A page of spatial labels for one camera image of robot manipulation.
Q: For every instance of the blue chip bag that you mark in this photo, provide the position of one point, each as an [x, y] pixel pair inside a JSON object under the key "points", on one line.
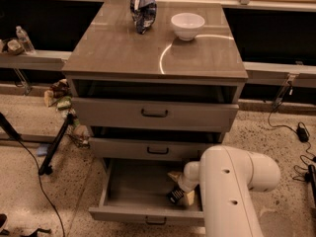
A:
{"points": [[143, 13]]}

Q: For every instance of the clear water bottle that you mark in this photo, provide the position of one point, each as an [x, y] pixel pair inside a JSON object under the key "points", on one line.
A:
{"points": [[25, 40]]}

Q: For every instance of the grey drawer cabinet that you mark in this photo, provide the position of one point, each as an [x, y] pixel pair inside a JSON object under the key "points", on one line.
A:
{"points": [[113, 61]]}

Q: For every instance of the black tripod leg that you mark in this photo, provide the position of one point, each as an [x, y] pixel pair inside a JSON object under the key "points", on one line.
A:
{"points": [[45, 168]]}

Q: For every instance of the grey middle drawer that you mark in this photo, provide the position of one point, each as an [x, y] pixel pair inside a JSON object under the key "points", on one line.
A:
{"points": [[146, 149]]}

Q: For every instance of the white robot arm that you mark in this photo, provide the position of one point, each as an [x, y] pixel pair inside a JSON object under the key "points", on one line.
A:
{"points": [[225, 176]]}

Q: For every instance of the black rxbar chocolate bar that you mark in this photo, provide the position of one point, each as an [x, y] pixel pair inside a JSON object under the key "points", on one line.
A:
{"points": [[175, 196]]}

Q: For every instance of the grey top drawer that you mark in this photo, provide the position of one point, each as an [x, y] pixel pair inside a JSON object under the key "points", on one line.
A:
{"points": [[155, 114]]}

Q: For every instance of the grey drawer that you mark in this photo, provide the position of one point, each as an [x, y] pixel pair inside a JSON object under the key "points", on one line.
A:
{"points": [[155, 114], [146, 149], [136, 191]]}

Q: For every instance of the white bowl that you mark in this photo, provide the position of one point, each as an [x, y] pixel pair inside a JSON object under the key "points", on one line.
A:
{"points": [[186, 26]]}

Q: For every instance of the black power adapter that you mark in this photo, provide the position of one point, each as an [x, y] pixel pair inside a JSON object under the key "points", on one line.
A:
{"points": [[302, 132]]}

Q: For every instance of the small basket with items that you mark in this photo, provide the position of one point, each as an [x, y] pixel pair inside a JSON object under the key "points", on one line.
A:
{"points": [[10, 47]]}

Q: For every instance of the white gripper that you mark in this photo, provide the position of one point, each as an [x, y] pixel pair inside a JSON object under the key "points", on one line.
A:
{"points": [[186, 184]]}

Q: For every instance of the pile of snack packages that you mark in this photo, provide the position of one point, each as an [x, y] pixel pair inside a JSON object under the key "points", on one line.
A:
{"points": [[58, 95]]}

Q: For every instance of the grey bottom drawer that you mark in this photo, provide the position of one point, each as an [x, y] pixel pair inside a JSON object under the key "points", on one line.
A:
{"points": [[136, 191]]}

